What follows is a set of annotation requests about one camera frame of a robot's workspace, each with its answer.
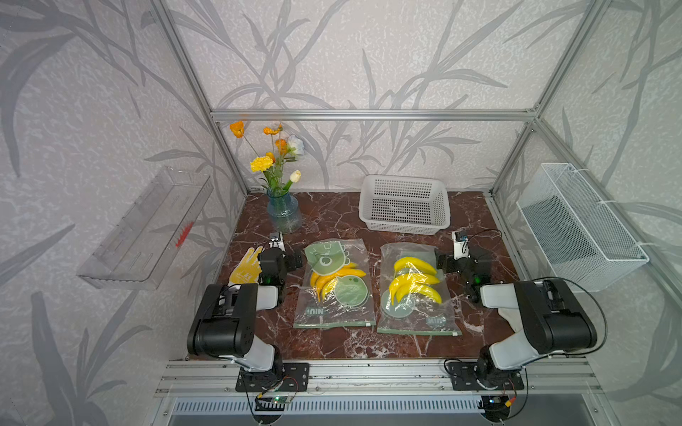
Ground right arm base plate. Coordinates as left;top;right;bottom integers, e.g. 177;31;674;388
443;359;525;392

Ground blue glass vase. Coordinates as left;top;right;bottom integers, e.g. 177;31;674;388
266;193;303;234

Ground artificial flower bouquet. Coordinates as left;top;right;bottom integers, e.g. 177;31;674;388
229;121;305;197

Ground bananas in left bag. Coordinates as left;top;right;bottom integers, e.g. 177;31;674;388
310;263;367;302

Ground circuit board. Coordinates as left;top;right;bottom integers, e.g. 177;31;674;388
479;395;516;417
254;394;296;412

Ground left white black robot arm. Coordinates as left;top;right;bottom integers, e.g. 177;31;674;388
186;247;303;381

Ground yellow banana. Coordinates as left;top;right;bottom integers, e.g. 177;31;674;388
390;284;442;305
389;273;440;303
394;257;436;276

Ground left circuit board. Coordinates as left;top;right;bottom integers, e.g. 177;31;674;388
254;394;296;412

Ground left zip-top bag with bananas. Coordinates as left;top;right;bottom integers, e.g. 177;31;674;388
293;239;376;329

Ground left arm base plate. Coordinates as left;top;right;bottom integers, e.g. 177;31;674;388
236;362;310;393

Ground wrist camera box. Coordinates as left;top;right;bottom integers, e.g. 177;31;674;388
268;232;284;251
452;232;470;260

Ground clear acrylic wall shelf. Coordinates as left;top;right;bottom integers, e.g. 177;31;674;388
76;166;214;290

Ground right circuit board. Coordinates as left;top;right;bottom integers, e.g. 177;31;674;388
479;395;516;417

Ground aluminium front rail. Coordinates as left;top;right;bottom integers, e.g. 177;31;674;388
154;357;604;398

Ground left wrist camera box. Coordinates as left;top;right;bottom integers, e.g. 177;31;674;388
268;232;284;251

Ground white wire mesh basket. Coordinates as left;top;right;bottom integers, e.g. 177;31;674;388
517;163;649;293

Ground yellow work glove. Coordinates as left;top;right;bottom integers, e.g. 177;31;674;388
228;246;263;286

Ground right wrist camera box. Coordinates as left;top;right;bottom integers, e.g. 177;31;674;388
452;232;470;260

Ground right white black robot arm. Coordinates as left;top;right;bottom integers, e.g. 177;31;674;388
436;252;598;391

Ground white plastic basket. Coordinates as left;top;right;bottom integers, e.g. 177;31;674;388
359;175;451;235

